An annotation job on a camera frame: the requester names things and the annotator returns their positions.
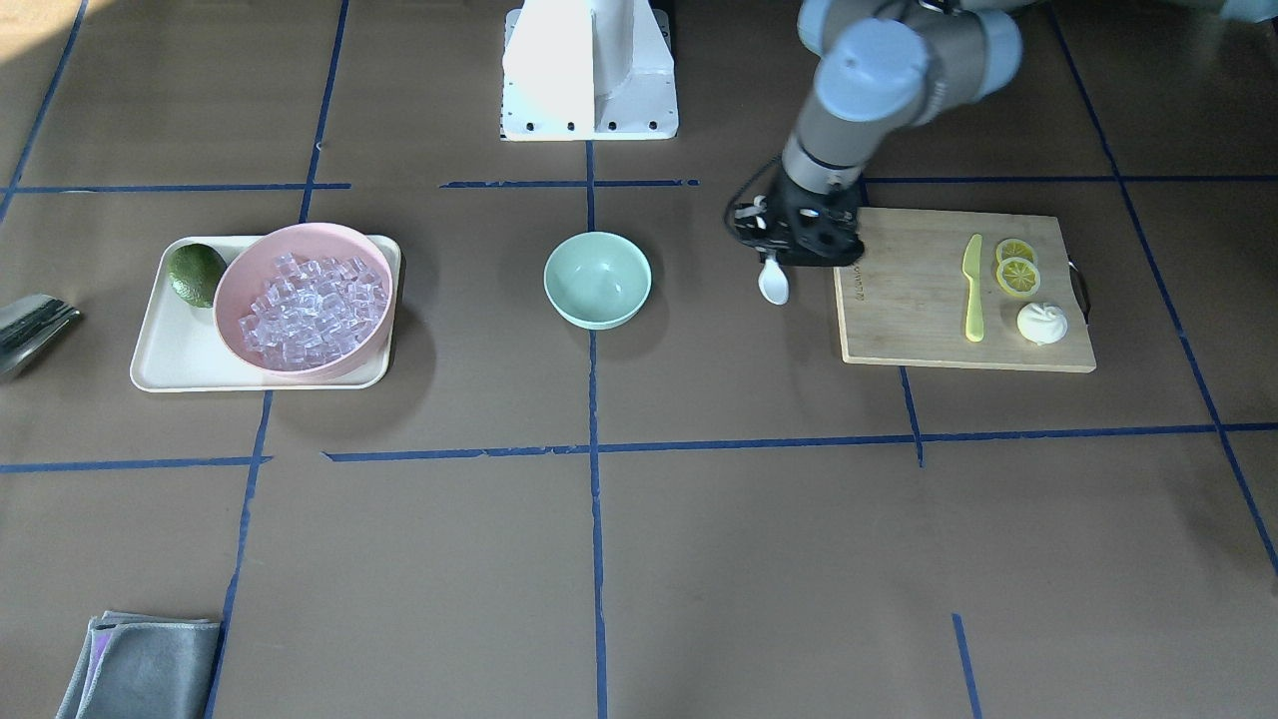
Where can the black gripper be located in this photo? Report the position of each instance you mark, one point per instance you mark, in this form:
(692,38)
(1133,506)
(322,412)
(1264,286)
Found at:
(782,214)

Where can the white plastic spoon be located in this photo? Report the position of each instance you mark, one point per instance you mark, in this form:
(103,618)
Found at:
(772,281)

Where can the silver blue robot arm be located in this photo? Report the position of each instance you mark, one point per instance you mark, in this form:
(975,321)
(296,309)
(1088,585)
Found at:
(884,66)

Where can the mint green bowl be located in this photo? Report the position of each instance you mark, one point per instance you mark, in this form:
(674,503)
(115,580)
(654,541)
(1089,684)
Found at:
(597,281)

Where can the pink bowl of ice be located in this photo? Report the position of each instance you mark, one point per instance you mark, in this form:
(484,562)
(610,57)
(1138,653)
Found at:
(310,303)

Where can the steel ice scoop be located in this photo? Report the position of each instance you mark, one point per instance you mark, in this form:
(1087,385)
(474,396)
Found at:
(29,326)

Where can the yellow plastic knife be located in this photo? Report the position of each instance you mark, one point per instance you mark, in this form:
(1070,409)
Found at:
(974,326)

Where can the lemon slice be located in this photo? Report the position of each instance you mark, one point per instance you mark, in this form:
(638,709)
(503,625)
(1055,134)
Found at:
(1020,278)
(1012,248)

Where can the green avocado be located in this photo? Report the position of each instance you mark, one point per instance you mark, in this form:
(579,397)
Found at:
(194,272)

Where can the cream plastic tray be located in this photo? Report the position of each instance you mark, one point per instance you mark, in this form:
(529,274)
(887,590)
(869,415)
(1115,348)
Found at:
(179,348)

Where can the folded grey cloth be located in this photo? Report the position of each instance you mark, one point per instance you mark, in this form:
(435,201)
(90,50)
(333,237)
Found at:
(140,666)

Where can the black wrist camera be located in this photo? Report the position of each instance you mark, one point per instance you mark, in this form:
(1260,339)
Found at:
(750,225)

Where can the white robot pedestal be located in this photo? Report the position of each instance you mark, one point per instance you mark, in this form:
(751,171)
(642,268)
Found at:
(578,71)

